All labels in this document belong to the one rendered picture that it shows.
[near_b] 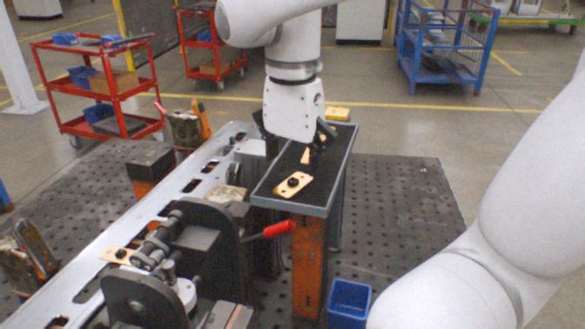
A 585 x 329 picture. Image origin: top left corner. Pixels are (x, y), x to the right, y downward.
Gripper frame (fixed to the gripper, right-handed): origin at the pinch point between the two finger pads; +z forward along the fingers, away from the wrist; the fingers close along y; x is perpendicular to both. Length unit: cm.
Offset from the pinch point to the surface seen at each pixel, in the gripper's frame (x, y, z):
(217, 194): 2.2, 18.4, 13.1
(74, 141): -85, 288, 113
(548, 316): -122, -63, 121
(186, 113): -28, 63, 15
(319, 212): 4.1, -8.4, 5.3
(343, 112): -36.4, 9.2, 5.1
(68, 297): 32.4, 25.9, 21.0
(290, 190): 2.1, -0.9, 4.7
